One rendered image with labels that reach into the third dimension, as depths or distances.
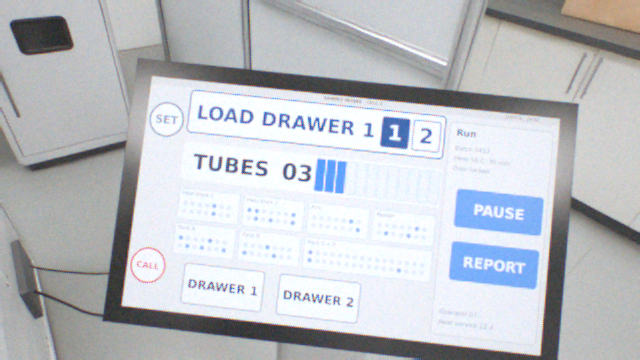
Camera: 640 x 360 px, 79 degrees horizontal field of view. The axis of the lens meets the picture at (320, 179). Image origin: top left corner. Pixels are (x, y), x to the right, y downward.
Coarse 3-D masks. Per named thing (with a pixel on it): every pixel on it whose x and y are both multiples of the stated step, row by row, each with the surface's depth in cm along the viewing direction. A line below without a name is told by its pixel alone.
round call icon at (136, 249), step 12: (132, 252) 45; (144, 252) 45; (156, 252) 45; (168, 252) 45; (132, 264) 45; (144, 264) 45; (156, 264) 45; (132, 276) 45; (144, 276) 45; (156, 276) 45
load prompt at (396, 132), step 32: (192, 96) 46; (224, 96) 46; (256, 96) 46; (192, 128) 46; (224, 128) 46; (256, 128) 45; (288, 128) 45; (320, 128) 45; (352, 128) 45; (384, 128) 45; (416, 128) 45
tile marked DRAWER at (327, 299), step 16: (288, 288) 44; (304, 288) 44; (320, 288) 44; (336, 288) 44; (352, 288) 44; (288, 304) 44; (304, 304) 44; (320, 304) 44; (336, 304) 44; (352, 304) 44; (336, 320) 44; (352, 320) 44
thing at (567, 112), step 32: (160, 64) 46; (192, 64) 46; (352, 96) 45; (384, 96) 45; (416, 96) 45; (448, 96) 45; (480, 96) 45; (512, 96) 45; (128, 128) 46; (576, 128) 45; (128, 160) 46; (128, 192) 45; (128, 224) 45; (128, 320) 45; (160, 320) 45; (192, 320) 45; (224, 320) 45; (544, 320) 44; (384, 352) 44; (416, 352) 44; (448, 352) 44; (480, 352) 44; (512, 352) 44; (544, 352) 44
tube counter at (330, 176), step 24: (288, 168) 45; (312, 168) 45; (336, 168) 45; (360, 168) 45; (384, 168) 45; (408, 168) 45; (432, 168) 45; (312, 192) 45; (336, 192) 45; (360, 192) 45; (384, 192) 45; (408, 192) 45; (432, 192) 45
